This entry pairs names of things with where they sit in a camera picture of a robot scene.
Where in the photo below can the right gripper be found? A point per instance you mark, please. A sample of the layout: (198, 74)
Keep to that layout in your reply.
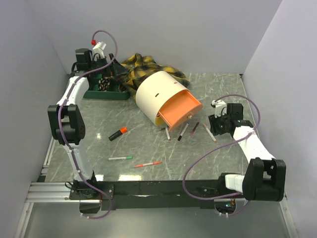
(213, 123)

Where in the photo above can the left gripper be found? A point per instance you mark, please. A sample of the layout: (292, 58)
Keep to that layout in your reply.
(118, 68)

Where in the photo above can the red translucent pen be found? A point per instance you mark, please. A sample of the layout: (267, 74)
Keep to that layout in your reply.
(195, 127)

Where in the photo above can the round cream drawer organizer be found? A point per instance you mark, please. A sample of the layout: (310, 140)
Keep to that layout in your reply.
(164, 100)

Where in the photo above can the black orange highlighter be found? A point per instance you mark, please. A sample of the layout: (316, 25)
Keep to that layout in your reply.
(117, 133)

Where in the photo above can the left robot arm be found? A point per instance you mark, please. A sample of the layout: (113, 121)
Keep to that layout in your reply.
(67, 124)

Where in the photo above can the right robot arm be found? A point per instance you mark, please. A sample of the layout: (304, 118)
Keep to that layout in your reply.
(264, 179)

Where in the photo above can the yellow plaid cloth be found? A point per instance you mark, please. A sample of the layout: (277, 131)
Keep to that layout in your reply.
(140, 68)

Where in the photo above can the black floral rolled tie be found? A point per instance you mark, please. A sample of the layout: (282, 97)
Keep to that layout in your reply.
(103, 84)

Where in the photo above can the green compartment tray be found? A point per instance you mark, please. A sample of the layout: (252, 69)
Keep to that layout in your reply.
(111, 94)

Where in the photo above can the black white marker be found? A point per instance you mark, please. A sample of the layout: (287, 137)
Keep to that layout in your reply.
(183, 131)

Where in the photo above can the white pen pink ends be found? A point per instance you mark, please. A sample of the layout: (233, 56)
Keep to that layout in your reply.
(167, 134)

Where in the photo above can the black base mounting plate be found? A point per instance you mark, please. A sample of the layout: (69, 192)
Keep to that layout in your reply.
(113, 195)

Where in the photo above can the orange pencil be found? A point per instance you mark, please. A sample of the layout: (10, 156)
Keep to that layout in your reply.
(147, 164)

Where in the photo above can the green capped white pen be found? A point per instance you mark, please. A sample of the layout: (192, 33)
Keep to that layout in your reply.
(120, 158)

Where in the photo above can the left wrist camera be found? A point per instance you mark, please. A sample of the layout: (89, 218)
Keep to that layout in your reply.
(98, 48)

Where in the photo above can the aluminium rail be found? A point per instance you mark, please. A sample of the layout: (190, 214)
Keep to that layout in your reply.
(57, 192)

